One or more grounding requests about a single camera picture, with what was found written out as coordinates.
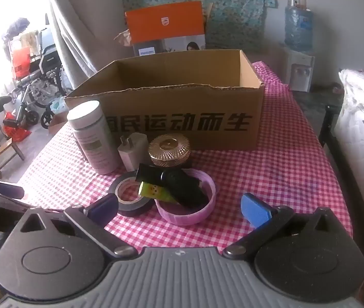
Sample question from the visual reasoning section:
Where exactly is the teal floral hanging cloth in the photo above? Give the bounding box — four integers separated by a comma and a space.
122, 0, 279, 50

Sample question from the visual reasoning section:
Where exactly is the pale plastic bag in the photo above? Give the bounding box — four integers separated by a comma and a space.
50, 97, 67, 113

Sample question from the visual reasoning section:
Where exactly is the grey curtain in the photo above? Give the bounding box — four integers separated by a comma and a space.
42, 0, 128, 93

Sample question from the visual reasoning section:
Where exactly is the black oval case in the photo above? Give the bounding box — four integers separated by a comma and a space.
161, 168, 210, 206

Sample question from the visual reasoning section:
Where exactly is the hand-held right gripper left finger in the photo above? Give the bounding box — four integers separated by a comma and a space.
17, 193, 137, 259

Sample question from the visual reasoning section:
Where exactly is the orange bag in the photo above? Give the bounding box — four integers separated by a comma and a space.
10, 46, 33, 78

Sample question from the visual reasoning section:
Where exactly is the white water dispenser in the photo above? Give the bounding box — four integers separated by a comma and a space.
281, 46, 315, 93

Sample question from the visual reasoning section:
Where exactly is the pink checkered tablecloth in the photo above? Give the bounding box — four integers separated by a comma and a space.
18, 61, 354, 257

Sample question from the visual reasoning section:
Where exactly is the orange and white product box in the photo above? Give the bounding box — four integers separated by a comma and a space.
125, 1, 206, 56

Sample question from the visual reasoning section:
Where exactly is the black bed frame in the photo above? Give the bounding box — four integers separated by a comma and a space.
318, 104, 364, 308

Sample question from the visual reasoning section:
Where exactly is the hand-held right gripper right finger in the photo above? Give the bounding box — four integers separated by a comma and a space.
223, 193, 349, 260

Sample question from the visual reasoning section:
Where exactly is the large brown cardboard box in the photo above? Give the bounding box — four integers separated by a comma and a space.
64, 49, 266, 151

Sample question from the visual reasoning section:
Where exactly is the red plastic bag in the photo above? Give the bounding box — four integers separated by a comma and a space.
2, 112, 31, 142

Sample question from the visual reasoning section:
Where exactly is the wheelchair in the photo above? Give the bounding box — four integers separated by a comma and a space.
8, 27, 73, 129

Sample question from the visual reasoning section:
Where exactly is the black tape roll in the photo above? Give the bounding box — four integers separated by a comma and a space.
109, 171, 155, 217

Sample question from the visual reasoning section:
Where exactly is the gold ribbed lid jar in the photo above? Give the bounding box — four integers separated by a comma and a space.
147, 134, 191, 168

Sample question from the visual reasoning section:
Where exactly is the white charger plug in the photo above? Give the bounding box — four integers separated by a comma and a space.
118, 132, 150, 171

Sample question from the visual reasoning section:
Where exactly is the wooden stool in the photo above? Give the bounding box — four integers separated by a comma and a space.
0, 138, 25, 178

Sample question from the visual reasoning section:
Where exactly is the white mattress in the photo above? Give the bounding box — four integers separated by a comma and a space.
334, 68, 364, 264

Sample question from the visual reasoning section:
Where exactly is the pink cup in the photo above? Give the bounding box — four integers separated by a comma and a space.
154, 168, 217, 226

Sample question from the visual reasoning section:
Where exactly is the white capped supplement bottle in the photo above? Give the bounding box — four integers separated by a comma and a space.
67, 100, 120, 175

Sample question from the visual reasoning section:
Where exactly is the green yellow lip balm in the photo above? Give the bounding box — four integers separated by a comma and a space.
138, 181, 173, 203

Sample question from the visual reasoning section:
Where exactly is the blue pen holder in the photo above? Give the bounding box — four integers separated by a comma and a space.
285, 5, 313, 52

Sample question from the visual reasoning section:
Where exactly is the small floor carton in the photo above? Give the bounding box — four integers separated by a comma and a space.
48, 112, 70, 135

